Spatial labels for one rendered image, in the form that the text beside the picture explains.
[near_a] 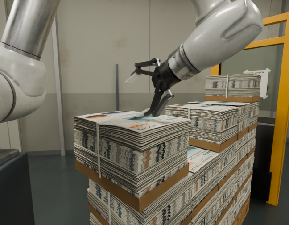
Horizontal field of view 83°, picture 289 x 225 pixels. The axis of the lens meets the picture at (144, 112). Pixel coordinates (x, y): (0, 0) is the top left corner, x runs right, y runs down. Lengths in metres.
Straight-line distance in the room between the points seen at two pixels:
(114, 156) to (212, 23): 0.43
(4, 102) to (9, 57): 0.13
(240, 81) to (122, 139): 1.22
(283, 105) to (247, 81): 0.59
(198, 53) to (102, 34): 2.85
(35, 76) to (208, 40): 0.48
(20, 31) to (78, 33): 2.68
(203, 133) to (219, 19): 0.69
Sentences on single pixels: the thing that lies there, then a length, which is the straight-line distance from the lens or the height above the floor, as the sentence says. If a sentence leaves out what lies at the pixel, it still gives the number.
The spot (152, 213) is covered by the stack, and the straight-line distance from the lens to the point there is 0.60.
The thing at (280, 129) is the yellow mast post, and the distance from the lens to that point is 2.04.
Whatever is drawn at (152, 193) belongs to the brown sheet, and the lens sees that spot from 0.54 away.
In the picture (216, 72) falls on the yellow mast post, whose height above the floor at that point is 1.36.
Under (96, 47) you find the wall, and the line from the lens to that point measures 3.16.
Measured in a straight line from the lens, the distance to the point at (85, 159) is 0.68.
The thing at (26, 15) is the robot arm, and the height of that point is 1.37.
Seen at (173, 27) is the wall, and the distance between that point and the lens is 3.40.
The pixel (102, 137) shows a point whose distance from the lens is 0.56.
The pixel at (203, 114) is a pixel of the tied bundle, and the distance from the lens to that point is 0.97.
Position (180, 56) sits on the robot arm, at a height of 1.25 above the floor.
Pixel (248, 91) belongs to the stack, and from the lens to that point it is 1.51.
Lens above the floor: 1.17
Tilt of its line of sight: 8 degrees down
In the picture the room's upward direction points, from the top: straight up
